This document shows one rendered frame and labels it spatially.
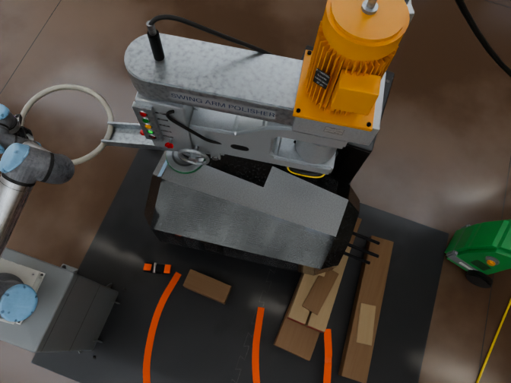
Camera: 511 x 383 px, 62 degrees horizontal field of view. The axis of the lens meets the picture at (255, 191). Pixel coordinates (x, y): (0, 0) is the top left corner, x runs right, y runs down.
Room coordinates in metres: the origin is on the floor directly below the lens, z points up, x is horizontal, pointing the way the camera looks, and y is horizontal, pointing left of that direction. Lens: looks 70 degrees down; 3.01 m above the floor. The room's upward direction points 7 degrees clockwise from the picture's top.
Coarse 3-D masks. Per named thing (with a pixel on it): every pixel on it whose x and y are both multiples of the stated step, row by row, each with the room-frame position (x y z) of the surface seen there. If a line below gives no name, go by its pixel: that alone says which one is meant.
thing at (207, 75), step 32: (128, 64) 0.91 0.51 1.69; (160, 64) 0.92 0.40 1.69; (192, 64) 0.94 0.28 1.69; (224, 64) 0.96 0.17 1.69; (256, 64) 0.97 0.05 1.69; (288, 64) 0.99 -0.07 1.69; (160, 96) 0.84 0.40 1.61; (192, 96) 0.83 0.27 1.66; (224, 96) 0.83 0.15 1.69; (256, 96) 0.84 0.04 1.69; (288, 96) 0.85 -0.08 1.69; (320, 128) 0.77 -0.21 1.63; (352, 128) 0.77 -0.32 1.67
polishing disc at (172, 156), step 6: (168, 150) 0.96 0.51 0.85; (168, 156) 0.93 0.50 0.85; (174, 156) 0.93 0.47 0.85; (168, 162) 0.89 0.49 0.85; (174, 162) 0.90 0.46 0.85; (180, 162) 0.90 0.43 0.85; (186, 162) 0.90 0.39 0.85; (174, 168) 0.86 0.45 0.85; (180, 168) 0.86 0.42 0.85; (186, 168) 0.87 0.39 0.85; (192, 168) 0.87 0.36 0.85
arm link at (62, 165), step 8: (16, 136) 0.80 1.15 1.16; (32, 144) 0.75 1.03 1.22; (40, 144) 0.81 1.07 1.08; (56, 160) 0.56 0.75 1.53; (64, 160) 0.58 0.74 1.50; (56, 168) 0.54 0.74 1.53; (64, 168) 0.55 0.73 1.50; (72, 168) 0.57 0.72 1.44; (56, 176) 0.51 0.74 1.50; (64, 176) 0.52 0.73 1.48
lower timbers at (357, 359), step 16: (352, 240) 0.76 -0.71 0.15; (384, 240) 0.79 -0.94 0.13; (368, 256) 0.67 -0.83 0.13; (384, 256) 0.68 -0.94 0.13; (368, 272) 0.56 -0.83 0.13; (384, 272) 0.57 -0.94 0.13; (368, 288) 0.45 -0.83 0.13; (384, 288) 0.46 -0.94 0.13; (368, 304) 0.35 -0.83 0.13; (288, 320) 0.18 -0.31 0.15; (352, 320) 0.23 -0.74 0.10; (288, 336) 0.09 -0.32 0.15; (304, 336) 0.10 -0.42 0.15; (352, 336) 0.13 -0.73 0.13; (304, 352) 0.00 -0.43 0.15; (352, 352) 0.04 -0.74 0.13; (368, 352) 0.05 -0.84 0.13; (352, 368) -0.06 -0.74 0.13; (368, 368) -0.05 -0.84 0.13
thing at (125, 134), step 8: (120, 128) 1.03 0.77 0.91; (128, 128) 1.03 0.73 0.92; (136, 128) 1.03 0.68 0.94; (112, 136) 0.98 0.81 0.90; (120, 136) 0.98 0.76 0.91; (128, 136) 0.98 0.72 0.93; (136, 136) 0.98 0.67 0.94; (144, 136) 0.98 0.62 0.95; (112, 144) 0.93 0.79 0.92; (120, 144) 0.92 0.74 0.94; (128, 144) 0.92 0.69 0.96; (136, 144) 0.91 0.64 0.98; (144, 144) 0.91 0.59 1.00; (152, 144) 0.91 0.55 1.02; (208, 152) 0.88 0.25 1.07
